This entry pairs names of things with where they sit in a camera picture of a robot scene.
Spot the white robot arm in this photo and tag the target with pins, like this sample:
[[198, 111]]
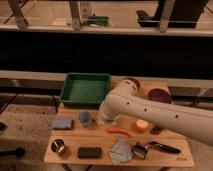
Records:
[[192, 122]]

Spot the red bowl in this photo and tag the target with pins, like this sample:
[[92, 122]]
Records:
[[132, 83]]

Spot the purple bowl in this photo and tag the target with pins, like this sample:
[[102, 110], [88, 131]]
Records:
[[160, 95]]

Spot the green plastic tray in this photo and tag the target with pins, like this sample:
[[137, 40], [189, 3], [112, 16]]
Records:
[[85, 89]]

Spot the blue plastic cup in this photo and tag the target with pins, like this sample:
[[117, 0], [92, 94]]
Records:
[[85, 118]]

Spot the orange carrot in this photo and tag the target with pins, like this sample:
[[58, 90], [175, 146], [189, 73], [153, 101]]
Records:
[[119, 131]]

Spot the orange yellow fruit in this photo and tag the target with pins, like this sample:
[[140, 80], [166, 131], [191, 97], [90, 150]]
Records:
[[141, 125]]

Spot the blue sponge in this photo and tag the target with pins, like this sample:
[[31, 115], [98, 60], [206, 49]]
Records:
[[62, 124]]

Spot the green box on shelf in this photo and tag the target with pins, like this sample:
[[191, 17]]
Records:
[[97, 20]]

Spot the dark red chili strip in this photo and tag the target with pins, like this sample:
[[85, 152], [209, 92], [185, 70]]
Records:
[[156, 130]]

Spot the grey crumpled cloth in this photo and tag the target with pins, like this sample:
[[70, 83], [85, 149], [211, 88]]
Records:
[[120, 152]]

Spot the black rectangular sponge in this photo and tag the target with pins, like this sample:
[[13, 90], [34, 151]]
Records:
[[89, 152]]

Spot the black metal clip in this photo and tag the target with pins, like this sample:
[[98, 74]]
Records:
[[140, 150]]

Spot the small metal cup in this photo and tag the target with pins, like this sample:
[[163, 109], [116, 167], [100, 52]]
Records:
[[58, 146]]

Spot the black object on shelf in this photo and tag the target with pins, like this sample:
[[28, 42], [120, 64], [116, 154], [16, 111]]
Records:
[[185, 14]]

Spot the black handled peeler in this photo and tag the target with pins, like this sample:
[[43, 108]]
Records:
[[164, 148]]

